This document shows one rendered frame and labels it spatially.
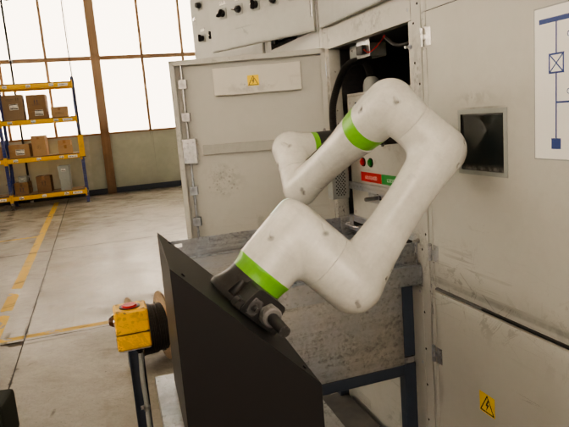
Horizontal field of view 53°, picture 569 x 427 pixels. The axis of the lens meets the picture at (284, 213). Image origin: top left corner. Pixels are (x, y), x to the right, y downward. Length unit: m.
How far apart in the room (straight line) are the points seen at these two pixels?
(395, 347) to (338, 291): 0.71
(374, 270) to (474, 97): 0.52
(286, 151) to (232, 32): 1.11
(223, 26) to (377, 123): 1.50
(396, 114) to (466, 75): 0.24
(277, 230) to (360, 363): 0.77
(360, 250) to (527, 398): 0.56
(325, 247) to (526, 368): 0.59
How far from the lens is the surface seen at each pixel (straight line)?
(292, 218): 1.14
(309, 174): 1.57
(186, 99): 2.37
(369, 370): 1.83
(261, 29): 2.56
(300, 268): 1.16
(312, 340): 1.72
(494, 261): 1.48
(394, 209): 1.26
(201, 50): 3.46
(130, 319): 1.43
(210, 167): 2.37
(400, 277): 1.76
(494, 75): 1.42
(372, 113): 1.35
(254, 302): 1.09
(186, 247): 2.12
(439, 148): 1.35
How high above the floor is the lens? 1.33
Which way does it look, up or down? 10 degrees down
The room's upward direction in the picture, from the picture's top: 5 degrees counter-clockwise
